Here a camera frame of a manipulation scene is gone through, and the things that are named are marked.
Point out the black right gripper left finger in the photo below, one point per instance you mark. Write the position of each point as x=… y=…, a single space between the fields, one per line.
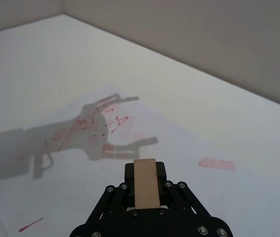
x=129 y=177

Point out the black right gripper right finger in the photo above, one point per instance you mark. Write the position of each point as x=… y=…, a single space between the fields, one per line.
x=179 y=195

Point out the tan wooden block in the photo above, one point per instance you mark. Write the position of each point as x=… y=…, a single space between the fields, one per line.
x=146 y=182

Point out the white board with red marks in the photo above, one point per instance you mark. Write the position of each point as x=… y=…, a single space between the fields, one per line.
x=179 y=111

